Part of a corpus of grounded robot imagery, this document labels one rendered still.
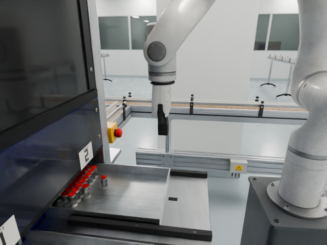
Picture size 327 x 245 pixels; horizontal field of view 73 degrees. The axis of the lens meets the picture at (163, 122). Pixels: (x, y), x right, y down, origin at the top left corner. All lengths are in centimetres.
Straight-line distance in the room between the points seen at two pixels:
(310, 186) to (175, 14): 63
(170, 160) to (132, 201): 102
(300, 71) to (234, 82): 142
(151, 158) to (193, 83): 82
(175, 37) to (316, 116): 41
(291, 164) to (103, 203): 60
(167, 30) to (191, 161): 131
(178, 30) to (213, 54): 156
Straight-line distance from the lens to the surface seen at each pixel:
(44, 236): 70
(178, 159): 174
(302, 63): 77
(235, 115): 159
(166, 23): 56
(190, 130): 227
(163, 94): 64
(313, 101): 70
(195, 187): 83
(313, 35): 71
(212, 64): 212
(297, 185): 83
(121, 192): 81
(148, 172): 88
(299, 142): 77
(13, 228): 56
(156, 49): 56
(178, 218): 71
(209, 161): 174
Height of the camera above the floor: 137
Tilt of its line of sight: 20 degrees down
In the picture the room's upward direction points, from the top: straight up
